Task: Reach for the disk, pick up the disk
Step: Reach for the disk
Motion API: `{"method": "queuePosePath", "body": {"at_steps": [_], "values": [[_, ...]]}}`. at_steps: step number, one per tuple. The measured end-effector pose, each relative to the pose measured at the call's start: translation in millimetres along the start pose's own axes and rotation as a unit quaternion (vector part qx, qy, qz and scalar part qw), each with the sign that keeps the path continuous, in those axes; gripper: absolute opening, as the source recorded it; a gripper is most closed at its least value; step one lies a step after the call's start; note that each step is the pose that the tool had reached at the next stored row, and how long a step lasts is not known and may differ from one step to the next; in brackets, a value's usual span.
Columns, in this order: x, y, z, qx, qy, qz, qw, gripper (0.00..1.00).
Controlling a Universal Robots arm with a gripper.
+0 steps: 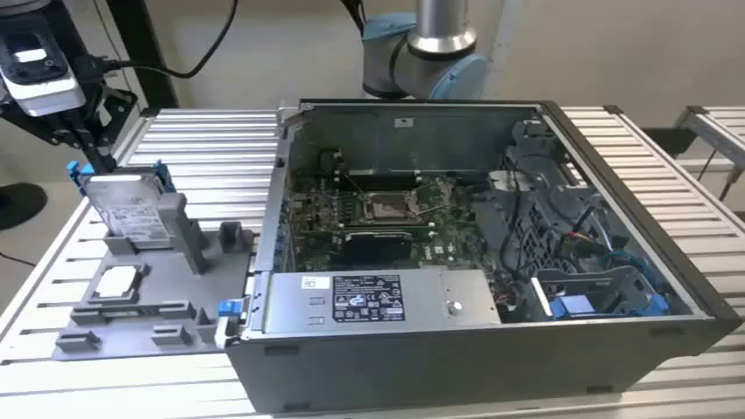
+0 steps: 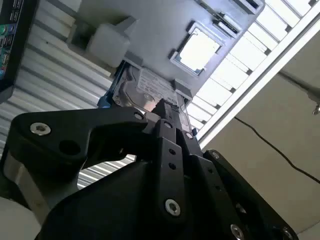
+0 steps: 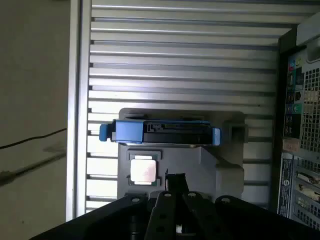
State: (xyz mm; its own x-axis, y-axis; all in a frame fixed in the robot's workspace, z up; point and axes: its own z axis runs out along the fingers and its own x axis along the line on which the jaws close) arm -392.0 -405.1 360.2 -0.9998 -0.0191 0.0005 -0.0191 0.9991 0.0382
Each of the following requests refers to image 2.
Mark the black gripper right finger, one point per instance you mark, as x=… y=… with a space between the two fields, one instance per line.
x=212 y=180

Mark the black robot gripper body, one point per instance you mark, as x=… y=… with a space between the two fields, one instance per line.
x=112 y=205

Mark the hard disk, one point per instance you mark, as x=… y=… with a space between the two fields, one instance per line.
x=150 y=82

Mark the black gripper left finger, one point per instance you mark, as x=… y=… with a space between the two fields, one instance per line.
x=75 y=125

